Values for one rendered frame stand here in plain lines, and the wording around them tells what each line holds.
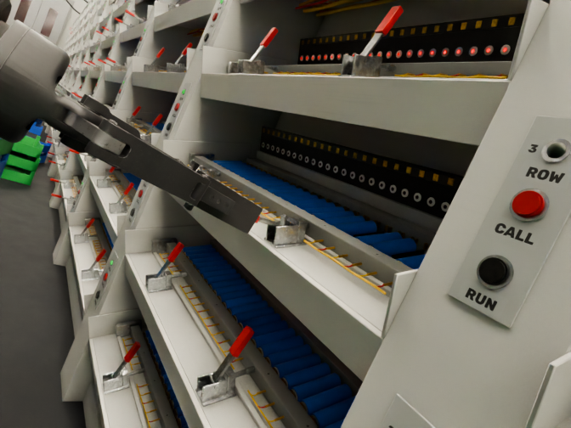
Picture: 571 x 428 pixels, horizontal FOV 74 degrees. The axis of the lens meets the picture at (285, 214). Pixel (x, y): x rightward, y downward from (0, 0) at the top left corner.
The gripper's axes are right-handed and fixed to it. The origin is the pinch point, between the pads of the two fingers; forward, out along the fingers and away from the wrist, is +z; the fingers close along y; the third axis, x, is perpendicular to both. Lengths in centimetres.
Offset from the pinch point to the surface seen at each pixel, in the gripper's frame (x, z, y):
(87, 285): -39, 14, -66
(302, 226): 2.1, 9.4, 0.9
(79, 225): -39, 16, -112
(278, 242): -0.7, 7.6, 1.0
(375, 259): 3.0, 10.5, 11.0
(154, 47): 29, 6, -113
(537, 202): 10.0, 4.3, 23.2
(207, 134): 8.2, 11.4, -42.6
